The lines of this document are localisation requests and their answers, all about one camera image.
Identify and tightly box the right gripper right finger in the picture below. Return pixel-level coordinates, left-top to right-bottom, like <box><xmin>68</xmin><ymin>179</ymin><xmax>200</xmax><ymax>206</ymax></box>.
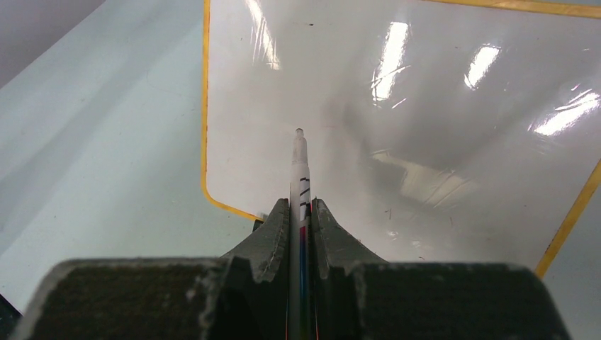
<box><xmin>310</xmin><ymin>198</ymin><xmax>570</xmax><ymax>339</ymax></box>

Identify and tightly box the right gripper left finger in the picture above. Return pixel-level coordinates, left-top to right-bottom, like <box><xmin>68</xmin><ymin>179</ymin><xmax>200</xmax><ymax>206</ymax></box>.
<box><xmin>11</xmin><ymin>198</ymin><xmax>290</xmax><ymax>339</ymax></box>

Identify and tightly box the black whiteboard marker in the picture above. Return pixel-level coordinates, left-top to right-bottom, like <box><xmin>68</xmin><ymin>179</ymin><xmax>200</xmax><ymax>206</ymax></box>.
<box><xmin>288</xmin><ymin>128</ymin><xmax>311</xmax><ymax>339</ymax></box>

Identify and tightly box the yellow framed whiteboard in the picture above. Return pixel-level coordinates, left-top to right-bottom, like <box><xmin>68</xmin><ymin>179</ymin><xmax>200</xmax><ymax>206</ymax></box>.
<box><xmin>201</xmin><ymin>1</ymin><xmax>600</xmax><ymax>275</ymax></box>

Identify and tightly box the black left whiteboard foot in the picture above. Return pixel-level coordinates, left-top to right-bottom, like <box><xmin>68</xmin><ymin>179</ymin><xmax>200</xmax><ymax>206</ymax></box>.
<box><xmin>252</xmin><ymin>220</ymin><xmax>264</xmax><ymax>232</ymax></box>

